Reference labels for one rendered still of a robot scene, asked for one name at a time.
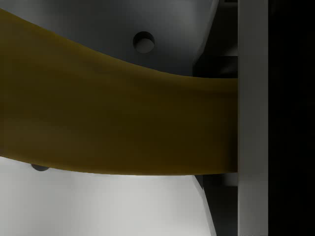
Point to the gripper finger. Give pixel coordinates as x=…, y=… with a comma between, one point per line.
x=222, y=204
x=219, y=49

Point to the yellow banana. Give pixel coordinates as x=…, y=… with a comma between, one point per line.
x=118, y=115

